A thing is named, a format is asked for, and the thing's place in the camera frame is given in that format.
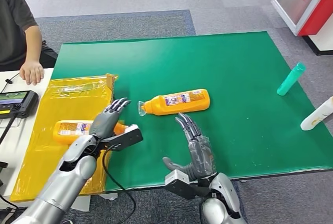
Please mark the person's forearm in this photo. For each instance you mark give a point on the person's forearm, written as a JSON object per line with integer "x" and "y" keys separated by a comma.
{"x": 33, "y": 44}

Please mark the person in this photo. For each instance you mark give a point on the person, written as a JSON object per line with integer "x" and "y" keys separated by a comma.
{"x": 11, "y": 22}

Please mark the black handheld screen device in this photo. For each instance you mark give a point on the black handheld screen device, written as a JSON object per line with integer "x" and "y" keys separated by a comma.
{"x": 18, "y": 103}

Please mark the person's hand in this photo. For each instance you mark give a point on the person's hand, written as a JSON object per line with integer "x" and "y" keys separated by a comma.
{"x": 32, "y": 72}

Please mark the yellow plastic wrapped board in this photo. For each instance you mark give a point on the yellow plastic wrapped board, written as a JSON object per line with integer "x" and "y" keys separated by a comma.
{"x": 65, "y": 101}

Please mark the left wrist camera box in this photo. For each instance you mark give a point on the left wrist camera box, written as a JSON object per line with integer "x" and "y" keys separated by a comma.
{"x": 124, "y": 138}

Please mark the red and white cabinet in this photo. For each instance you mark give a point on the red and white cabinet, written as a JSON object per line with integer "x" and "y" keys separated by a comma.
{"x": 304, "y": 1}

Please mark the green table mat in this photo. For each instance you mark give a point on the green table mat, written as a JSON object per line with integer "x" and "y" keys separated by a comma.
{"x": 233, "y": 63}

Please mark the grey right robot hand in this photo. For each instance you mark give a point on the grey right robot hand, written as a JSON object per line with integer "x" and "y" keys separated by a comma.
{"x": 201, "y": 160}

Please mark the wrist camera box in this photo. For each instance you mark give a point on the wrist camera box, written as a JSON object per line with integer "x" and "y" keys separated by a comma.
{"x": 124, "y": 138}
{"x": 179, "y": 182}

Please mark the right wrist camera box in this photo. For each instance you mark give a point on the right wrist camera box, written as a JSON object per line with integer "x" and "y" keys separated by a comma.
{"x": 179, "y": 182}

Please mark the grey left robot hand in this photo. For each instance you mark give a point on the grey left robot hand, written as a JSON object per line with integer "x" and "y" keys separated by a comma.
{"x": 105, "y": 124}

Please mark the teal plastic bottle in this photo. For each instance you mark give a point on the teal plastic bottle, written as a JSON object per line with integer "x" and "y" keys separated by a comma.
{"x": 290, "y": 79}

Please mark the white plastic bottle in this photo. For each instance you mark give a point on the white plastic bottle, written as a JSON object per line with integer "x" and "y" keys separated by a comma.
{"x": 316, "y": 115}

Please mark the metal table bracket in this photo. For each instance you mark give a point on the metal table bracket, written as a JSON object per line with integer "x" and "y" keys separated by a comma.
{"x": 110, "y": 196}

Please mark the orange detergent bottle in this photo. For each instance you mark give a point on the orange detergent bottle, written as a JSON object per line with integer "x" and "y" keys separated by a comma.
{"x": 179, "y": 102}
{"x": 70, "y": 131}

